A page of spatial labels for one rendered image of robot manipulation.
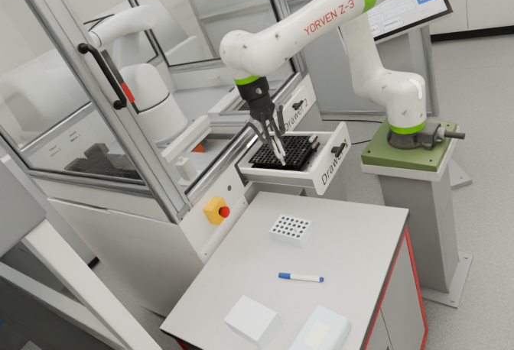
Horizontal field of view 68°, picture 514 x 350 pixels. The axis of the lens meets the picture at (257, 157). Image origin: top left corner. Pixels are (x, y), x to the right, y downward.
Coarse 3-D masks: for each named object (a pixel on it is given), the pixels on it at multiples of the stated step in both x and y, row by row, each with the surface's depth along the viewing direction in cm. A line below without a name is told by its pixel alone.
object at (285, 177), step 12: (288, 132) 155; (300, 132) 152; (312, 132) 148; (324, 132) 145; (324, 144) 149; (312, 156) 146; (240, 168) 146; (252, 168) 143; (252, 180) 146; (264, 180) 142; (276, 180) 138; (288, 180) 135; (300, 180) 131; (312, 180) 128
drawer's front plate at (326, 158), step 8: (344, 128) 140; (336, 136) 135; (344, 136) 140; (328, 144) 132; (336, 144) 135; (328, 152) 130; (344, 152) 141; (320, 160) 126; (328, 160) 131; (336, 160) 135; (312, 168) 124; (320, 168) 126; (328, 168) 131; (336, 168) 136; (312, 176) 124; (320, 176) 127; (320, 184) 127; (328, 184) 131; (320, 192) 127
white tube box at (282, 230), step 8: (280, 216) 130; (288, 216) 129; (280, 224) 128; (288, 224) 127; (296, 224) 125; (304, 224) 124; (312, 224) 124; (272, 232) 125; (280, 232) 124; (288, 232) 123; (296, 232) 122; (304, 232) 120; (312, 232) 124; (280, 240) 126; (288, 240) 122; (296, 240) 120; (304, 240) 121
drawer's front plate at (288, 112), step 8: (304, 88) 179; (296, 96) 173; (304, 96) 179; (288, 104) 168; (304, 104) 179; (288, 112) 168; (296, 112) 174; (304, 112) 180; (288, 120) 169; (296, 120) 174; (288, 128) 169
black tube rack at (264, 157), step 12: (264, 144) 154; (276, 144) 150; (288, 144) 146; (300, 144) 143; (252, 156) 149; (264, 156) 146; (288, 156) 145; (264, 168) 144; (276, 168) 142; (288, 168) 139; (300, 168) 136
